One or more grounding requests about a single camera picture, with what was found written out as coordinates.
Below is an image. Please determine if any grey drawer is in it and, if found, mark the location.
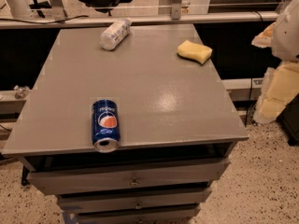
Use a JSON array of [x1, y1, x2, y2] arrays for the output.
[[76, 204, 199, 224], [58, 187, 211, 214], [28, 158, 230, 195]]

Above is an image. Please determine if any middle grey drawer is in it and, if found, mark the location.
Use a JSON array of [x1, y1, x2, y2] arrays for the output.
[[58, 187, 211, 214]]

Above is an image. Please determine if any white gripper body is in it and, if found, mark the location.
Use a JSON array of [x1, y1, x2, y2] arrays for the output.
[[271, 0, 299, 62]]

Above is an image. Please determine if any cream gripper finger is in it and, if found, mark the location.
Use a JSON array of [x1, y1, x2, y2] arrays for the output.
[[251, 22, 276, 49], [253, 62, 299, 124]]

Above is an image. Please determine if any white plastic bottle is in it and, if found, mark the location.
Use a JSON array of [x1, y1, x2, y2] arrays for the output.
[[100, 18, 132, 50]]

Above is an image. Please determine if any top grey drawer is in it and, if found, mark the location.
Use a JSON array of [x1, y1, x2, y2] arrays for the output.
[[28, 158, 230, 195]]

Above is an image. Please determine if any yellow sponge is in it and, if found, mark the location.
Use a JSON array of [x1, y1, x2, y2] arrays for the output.
[[177, 40, 212, 64]]

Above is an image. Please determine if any blue pepsi can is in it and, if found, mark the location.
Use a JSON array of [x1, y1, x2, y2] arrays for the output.
[[92, 100, 121, 153]]

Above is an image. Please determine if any small clear glass object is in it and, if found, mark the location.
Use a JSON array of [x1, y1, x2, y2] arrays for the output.
[[13, 85, 30, 99]]

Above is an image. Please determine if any bottom grey drawer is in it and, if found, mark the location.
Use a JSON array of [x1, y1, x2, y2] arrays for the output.
[[76, 204, 199, 224]]

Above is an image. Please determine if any grey drawer cabinet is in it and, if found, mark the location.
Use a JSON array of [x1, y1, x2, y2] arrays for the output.
[[1, 23, 250, 224]]

